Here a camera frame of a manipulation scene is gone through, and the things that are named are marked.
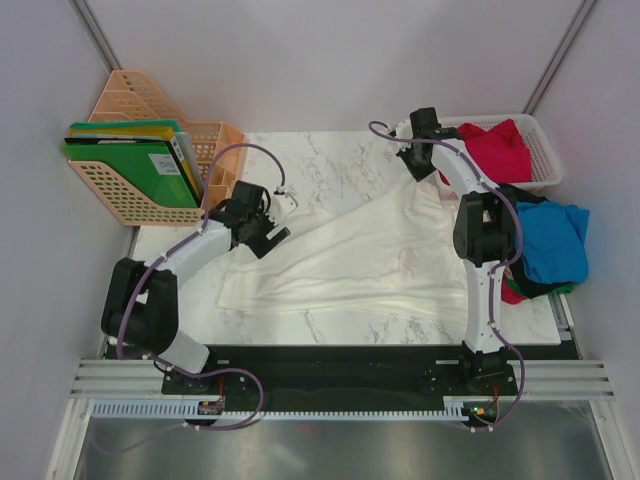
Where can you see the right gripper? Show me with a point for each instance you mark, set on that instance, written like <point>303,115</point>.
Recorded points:
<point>418,174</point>

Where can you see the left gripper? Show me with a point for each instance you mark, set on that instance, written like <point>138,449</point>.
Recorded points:
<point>261,245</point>

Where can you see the white t shirt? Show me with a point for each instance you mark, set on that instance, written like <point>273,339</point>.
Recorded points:
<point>392,255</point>

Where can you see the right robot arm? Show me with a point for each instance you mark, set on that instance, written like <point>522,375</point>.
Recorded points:
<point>484,232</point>

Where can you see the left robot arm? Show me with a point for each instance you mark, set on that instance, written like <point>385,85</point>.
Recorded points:
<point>142,303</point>

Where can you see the red t shirt in basket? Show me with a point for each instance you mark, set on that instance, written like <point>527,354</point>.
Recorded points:
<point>500,151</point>

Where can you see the peach plastic file organizer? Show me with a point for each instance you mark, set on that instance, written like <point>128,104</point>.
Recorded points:
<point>146,161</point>

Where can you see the black t shirt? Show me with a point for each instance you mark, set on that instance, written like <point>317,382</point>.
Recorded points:
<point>517,269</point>

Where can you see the green file folder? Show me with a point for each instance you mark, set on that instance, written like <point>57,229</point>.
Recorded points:
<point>135,170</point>

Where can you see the white plastic basket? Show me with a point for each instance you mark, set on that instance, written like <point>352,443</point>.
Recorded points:
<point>547,168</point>

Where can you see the blue t shirt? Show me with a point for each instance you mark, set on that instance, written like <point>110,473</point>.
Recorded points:
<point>554,242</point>

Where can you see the red t shirt on table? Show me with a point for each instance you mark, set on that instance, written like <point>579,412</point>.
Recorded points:
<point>510,295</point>

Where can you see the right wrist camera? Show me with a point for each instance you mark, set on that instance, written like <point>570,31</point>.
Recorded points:
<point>402,129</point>

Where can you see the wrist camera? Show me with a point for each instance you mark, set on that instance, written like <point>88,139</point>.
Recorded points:
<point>402,129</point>
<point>284,200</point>

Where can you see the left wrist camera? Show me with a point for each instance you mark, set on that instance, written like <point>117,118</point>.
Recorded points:
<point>284,200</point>

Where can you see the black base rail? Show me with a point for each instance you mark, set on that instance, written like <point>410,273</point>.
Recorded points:
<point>340,377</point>

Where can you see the white slotted cable duct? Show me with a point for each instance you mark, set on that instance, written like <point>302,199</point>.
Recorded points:
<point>182,409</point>

